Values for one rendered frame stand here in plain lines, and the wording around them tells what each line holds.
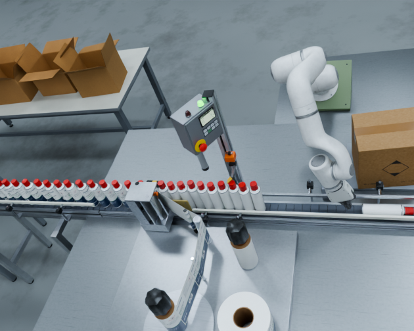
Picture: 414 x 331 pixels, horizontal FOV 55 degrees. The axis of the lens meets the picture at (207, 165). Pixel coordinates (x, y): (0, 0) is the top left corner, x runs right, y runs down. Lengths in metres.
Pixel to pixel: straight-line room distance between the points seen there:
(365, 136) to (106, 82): 2.06
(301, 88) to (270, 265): 0.77
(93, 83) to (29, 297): 1.72
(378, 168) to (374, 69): 0.95
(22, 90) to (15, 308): 1.75
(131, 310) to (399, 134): 1.40
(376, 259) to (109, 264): 1.27
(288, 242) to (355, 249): 0.28
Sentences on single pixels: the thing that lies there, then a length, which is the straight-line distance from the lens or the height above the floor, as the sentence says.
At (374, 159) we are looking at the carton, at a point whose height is 1.06.
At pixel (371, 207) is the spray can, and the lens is 1.89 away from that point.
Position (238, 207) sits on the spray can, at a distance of 1.96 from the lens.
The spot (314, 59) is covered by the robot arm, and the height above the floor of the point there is 1.54.
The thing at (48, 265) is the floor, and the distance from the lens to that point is 3.55.
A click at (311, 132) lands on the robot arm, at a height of 1.36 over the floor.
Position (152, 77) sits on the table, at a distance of 3.79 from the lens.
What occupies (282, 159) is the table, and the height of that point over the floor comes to 0.83.
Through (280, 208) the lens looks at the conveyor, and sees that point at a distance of 1.97.
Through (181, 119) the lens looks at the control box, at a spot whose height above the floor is 1.48.
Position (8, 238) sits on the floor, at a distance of 4.01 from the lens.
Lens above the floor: 2.48
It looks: 46 degrees down
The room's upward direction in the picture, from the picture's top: 22 degrees counter-clockwise
